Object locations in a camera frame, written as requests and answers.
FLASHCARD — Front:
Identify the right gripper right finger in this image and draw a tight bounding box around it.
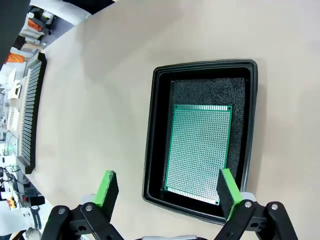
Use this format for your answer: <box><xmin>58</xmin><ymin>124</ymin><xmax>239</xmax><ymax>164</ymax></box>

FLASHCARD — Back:
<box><xmin>215</xmin><ymin>168</ymin><xmax>300</xmax><ymax>240</ymax></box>

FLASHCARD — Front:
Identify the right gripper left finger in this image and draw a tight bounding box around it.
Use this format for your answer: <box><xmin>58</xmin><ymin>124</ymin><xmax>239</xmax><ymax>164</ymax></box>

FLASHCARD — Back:
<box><xmin>40</xmin><ymin>170</ymin><xmax>127</xmax><ymax>240</ymax></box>

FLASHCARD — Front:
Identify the green perforated PCB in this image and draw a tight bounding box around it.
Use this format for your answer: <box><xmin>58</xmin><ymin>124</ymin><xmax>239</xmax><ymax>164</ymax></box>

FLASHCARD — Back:
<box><xmin>163</xmin><ymin>104</ymin><xmax>233</xmax><ymax>207</ymax></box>

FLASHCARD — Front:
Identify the black slotted PCB rack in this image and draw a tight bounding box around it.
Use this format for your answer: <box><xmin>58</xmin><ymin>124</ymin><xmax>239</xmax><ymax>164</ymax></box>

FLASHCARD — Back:
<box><xmin>16</xmin><ymin>52</ymin><xmax>48</xmax><ymax>175</ymax></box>

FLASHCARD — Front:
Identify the black plastic tray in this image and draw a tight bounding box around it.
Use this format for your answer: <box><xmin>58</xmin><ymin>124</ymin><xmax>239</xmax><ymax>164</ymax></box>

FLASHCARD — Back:
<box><xmin>141</xmin><ymin>58</ymin><xmax>259</xmax><ymax>226</ymax></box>

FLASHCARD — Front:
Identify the black foam pad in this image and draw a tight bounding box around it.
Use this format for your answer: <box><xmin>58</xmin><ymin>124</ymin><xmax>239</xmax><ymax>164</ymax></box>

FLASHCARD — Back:
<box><xmin>159</xmin><ymin>77</ymin><xmax>248</xmax><ymax>202</ymax></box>

